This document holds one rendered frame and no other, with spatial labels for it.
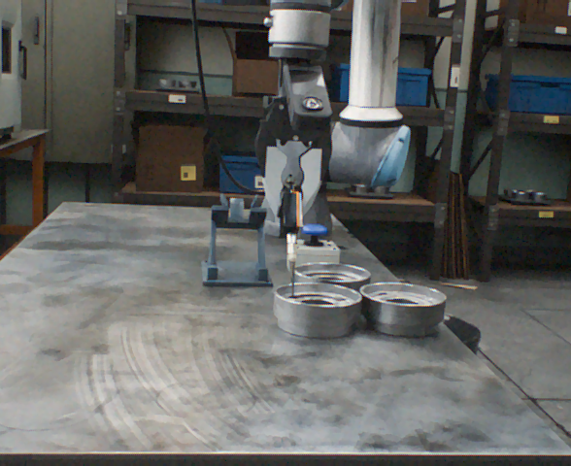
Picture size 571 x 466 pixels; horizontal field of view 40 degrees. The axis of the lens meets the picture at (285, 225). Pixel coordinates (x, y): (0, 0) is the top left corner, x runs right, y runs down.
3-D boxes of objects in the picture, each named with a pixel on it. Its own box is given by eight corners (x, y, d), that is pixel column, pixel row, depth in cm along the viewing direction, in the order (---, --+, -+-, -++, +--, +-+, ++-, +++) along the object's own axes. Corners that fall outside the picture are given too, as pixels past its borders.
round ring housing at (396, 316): (461, 333, 95) (464, 301, 95) (390, 343, 90) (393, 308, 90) (408, 310, 104) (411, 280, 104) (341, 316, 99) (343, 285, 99)
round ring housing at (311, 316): (315, 346, 87) (317, 311, 87) (253, 321, 95) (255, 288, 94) (377, 331, 94) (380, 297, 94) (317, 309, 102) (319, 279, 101)
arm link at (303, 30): (335, 13, 95) (268, 8, 94) (332, 51, 96) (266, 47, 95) (324, 16, 102) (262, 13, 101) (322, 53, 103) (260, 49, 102)
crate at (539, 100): (559, 115, 502) (564, 79, 498) (589, 116, 465) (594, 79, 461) (481, 110, 495) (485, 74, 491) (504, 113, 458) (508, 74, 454)
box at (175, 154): (216, 194, 446) (218, 128, 440) (127, 191, 436) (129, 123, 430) (208, 184, 485) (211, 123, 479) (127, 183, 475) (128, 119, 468)
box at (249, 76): (314, 101, 441) (318, 31, 434) (220, 96, 434) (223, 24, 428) (303, 100, 482) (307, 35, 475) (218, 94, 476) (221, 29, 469)
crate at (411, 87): (410, 106, 490) (413, 70, 486) (427, 108, 453) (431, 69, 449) (327, 101, 483) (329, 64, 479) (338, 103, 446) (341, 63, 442)
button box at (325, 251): (338, 279, 119) (340, 248, 118) (291, 278, 118) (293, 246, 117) (329, 266, 127) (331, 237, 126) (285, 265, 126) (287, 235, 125)
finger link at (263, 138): (285, 180, 101) (297, 113, 100) (287, 182, 99) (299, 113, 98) (250, 175, 100) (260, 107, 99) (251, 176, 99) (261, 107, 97)
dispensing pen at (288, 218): (284, 291, 94) (282, 166, 101) (279, 302, 98) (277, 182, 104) (302, 291, 94) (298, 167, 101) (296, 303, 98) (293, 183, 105)
